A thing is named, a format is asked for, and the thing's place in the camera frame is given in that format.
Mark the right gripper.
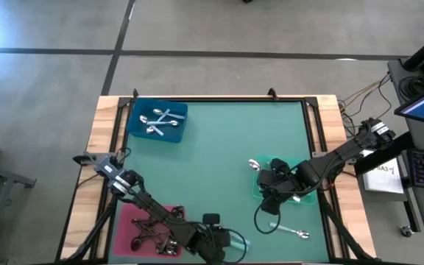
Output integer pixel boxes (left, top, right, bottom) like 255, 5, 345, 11
258, 167, 311, 216

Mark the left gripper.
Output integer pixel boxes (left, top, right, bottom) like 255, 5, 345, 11
193, 222, 233, 264

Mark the teal plastic bin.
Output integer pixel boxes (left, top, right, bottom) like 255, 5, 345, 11
252, 154, 318, 205

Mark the pink plastic bin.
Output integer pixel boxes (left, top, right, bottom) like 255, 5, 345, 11
112, 203, 186, 258

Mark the white paper sheet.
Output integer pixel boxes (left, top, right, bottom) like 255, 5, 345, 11
361, 158, 404, 195

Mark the black diagonal support bar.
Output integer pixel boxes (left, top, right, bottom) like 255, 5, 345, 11
353, 131, 415, 177

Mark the blue plastic bin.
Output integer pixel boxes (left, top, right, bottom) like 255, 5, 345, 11
126, 97, 189, 144

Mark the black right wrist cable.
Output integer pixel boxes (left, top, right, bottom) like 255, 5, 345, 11
253, 205, 282, 236

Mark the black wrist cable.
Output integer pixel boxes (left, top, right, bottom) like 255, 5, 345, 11
222, 227, 249, 264
253, 205, 282, 236

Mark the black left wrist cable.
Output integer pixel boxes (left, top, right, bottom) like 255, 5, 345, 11
222, 227, 249, 264

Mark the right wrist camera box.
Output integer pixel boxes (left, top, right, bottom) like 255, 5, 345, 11
270, 158, 290, 174

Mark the black frame strut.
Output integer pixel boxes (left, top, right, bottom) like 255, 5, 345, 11
59, 194, 119, 263
318, 200, 377, 263

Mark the pile of teal-handled spoons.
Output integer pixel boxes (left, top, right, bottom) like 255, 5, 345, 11
107, 101, 331, 263

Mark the black table frame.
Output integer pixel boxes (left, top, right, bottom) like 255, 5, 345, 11
97, 96, 340, 264

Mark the yellow cable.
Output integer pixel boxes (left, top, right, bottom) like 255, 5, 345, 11
339, 72, 392, 111

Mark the black side mount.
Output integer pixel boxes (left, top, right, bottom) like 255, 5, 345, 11
72, 151, 101, 166

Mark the coiled black cable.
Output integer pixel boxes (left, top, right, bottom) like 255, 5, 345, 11
397, 74, 424, 99

